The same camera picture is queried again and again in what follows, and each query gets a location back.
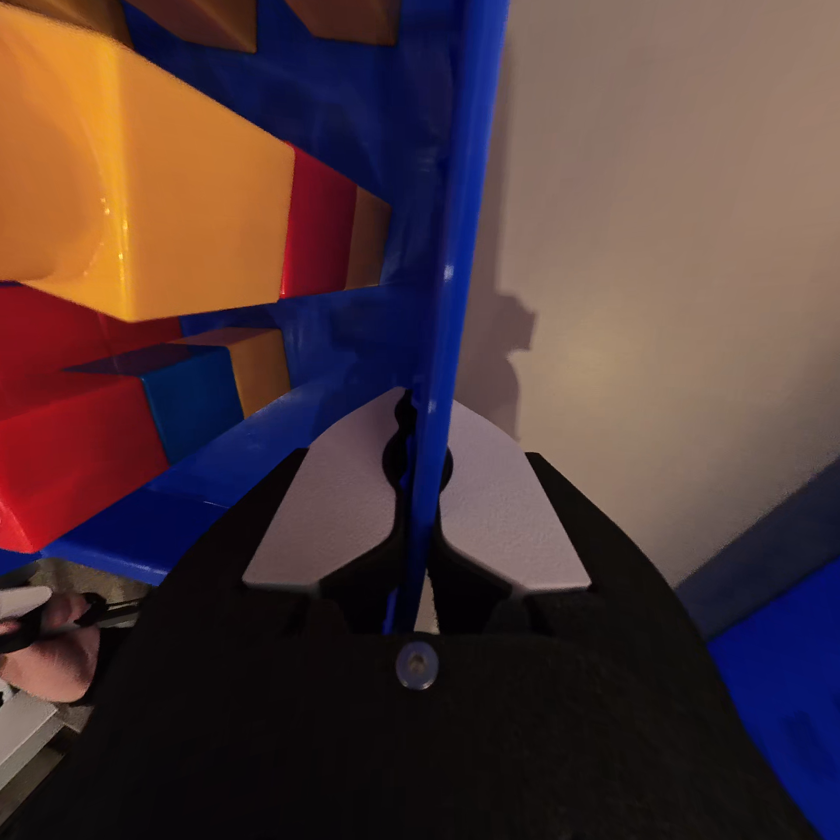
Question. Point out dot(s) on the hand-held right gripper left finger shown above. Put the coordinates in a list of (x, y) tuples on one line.
[(315, 518)]

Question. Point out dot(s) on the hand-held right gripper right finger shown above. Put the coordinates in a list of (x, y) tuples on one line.
[(512, 518)]

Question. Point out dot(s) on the blue plastic block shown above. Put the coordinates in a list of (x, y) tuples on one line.
[(190, 407)]

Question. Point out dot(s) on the blue plastic bin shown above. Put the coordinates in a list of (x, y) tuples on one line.
[(787, 689), (459, 197)]

